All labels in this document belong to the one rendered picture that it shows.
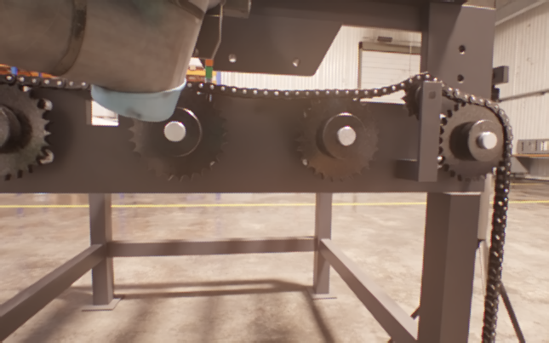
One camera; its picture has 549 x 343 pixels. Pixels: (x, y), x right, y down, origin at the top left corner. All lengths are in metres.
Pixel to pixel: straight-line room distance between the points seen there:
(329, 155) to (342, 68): 10.21
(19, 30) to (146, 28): 0.08
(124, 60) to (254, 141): 0.35
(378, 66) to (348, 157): 10.73
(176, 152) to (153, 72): 0.24
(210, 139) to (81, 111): 0.25
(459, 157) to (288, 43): 0.42
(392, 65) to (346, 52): 1.79
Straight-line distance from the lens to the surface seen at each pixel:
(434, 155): 0.61
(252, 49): 0.60
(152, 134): 0.50
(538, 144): 12.32
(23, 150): 0.61
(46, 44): 0.23
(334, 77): 10.53
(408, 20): 0.75
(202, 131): 0.50
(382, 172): 0.63
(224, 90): 0.51
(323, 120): 0.53
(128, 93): 0.27
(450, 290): 0.77
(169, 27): 0.27
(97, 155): 0.61
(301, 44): 0.62
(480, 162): 0.71
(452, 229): 0.72
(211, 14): 0.40
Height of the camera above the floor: 0.83
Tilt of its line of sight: 4 degrees down
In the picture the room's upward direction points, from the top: 1 degrees clockwise
